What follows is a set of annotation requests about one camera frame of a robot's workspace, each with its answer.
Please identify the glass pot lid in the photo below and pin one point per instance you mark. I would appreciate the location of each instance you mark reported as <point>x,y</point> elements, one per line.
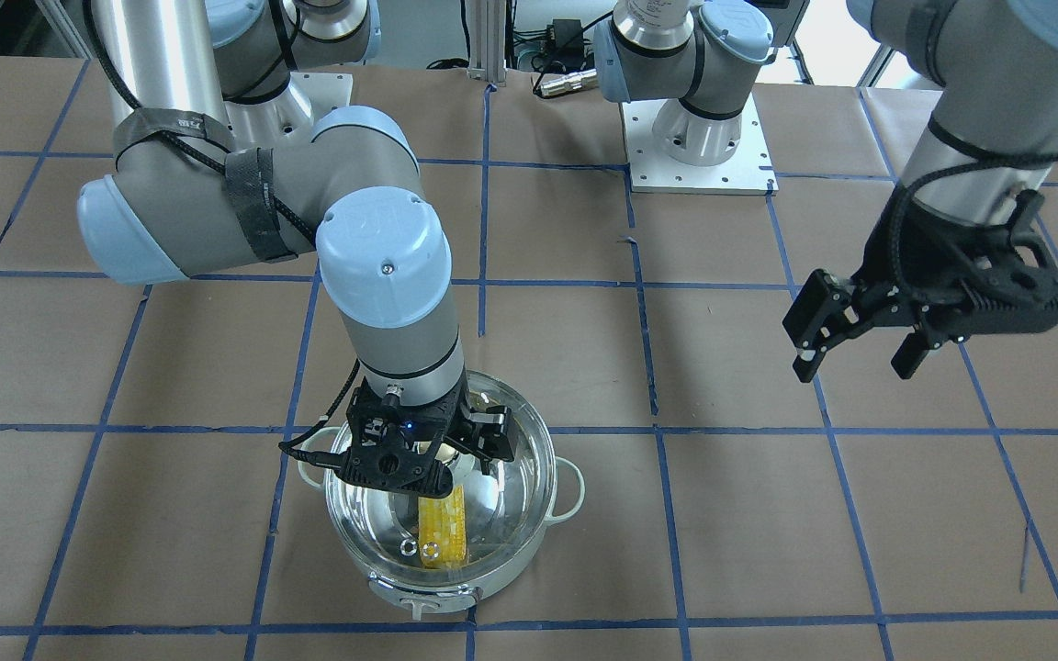
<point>444,506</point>

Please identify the yellow plastic corn cob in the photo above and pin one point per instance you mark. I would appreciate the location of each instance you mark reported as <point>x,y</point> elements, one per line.
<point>442,531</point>

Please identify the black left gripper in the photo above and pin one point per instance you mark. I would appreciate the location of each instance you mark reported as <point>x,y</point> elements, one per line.
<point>886,250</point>

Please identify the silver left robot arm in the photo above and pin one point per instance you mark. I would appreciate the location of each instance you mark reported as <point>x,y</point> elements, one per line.
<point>994,132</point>

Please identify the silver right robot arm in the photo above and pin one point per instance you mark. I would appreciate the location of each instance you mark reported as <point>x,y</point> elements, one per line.
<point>193,192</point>

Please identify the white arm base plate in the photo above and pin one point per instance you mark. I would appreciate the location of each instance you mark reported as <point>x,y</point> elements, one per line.
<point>312,96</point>
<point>672,151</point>

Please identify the aluminium frame post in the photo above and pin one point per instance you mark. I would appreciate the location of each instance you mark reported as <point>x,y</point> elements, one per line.
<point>487,27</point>

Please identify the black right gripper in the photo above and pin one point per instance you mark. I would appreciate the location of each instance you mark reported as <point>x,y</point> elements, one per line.
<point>493,435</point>

